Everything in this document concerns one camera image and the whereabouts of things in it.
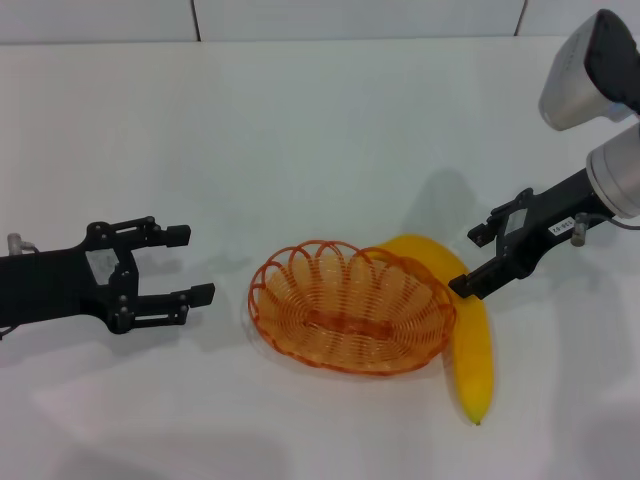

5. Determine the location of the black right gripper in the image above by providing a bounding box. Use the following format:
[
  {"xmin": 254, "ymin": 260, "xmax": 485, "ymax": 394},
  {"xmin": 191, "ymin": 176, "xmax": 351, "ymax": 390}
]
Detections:
[{"xmin": 448, "ymin": 168, "xmax": 609, "ymax": 300}]

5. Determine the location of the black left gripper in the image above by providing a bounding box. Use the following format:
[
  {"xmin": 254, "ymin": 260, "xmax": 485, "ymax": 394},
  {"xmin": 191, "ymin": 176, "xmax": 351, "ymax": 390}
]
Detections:
[{"xmin": 0, "ymin": 215, "xmax": 216, "ymax": 335}]

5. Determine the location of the yellow banana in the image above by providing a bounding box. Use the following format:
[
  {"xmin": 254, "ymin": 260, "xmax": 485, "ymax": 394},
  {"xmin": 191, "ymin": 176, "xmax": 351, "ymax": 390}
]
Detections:
[{"xmin": 367, "ymin": 234, "xmax": 496, "ymax": 426}]

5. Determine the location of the orange plastic wire basket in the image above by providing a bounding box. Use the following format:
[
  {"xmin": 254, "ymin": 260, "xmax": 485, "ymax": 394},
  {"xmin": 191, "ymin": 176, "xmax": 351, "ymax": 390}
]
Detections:
[{"xmin": 248, "ymin": 239, "xmax": 457, "ymax": 376}]

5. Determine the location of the silver plug with grey cable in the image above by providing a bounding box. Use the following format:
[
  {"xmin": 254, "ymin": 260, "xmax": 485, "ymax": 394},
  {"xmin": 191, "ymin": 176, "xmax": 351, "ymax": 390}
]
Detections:
[{"xmin": 571, "ymin": 212, "xmax": 640, "ymax": 247}]

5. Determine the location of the silver plug with black cable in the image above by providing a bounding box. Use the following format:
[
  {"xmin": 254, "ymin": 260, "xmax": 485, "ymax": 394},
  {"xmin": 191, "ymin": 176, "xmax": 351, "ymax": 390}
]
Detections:
[{"xmin": 5, "ymin": 232, "xmax": 41, "ymax": 256}]

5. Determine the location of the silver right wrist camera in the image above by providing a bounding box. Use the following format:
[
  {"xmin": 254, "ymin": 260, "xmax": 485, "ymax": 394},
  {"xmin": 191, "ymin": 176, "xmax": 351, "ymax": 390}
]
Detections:
[{"xmin": 538, "ymin": 8, "xmax": 640, "ymax": 132}]

